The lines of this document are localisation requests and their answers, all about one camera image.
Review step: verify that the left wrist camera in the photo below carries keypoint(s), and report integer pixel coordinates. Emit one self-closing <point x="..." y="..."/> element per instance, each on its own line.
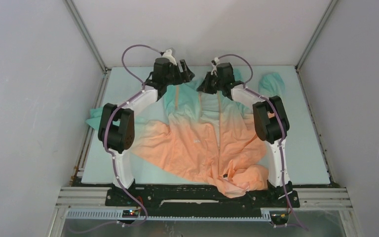
<point x="169" y="54"/>

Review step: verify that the teal and orange jacket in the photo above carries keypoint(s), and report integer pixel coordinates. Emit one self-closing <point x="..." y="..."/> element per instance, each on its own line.
<point x="209" y="139"/>

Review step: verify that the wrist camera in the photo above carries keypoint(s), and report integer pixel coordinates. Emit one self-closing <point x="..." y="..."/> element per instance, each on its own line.
<point x="214" y="64"/>
<point x="169" y="54"/>

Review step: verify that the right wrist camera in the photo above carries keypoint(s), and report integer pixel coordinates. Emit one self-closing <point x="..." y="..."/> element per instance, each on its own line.
<point x="214" y="64"/>

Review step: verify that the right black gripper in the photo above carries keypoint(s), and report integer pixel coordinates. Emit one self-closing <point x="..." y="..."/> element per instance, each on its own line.
<point x="205" y="86"/>

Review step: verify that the grey slotted cable duct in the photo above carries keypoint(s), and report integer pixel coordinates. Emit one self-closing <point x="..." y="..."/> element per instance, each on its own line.
<point x="124" y="214"/>

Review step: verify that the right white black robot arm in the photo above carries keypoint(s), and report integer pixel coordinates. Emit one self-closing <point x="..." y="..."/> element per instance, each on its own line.
<point x="271" y="127"/>

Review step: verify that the aluminium frame rail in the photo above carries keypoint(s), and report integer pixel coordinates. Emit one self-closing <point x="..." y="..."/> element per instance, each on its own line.
<point x="303" y="198"/>

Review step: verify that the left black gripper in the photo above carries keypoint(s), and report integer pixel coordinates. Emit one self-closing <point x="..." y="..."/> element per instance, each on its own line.
<point x="185" y="75"/>

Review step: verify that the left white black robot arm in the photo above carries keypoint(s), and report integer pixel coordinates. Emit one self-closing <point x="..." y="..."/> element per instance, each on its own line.
<point x="117" y="125"/>

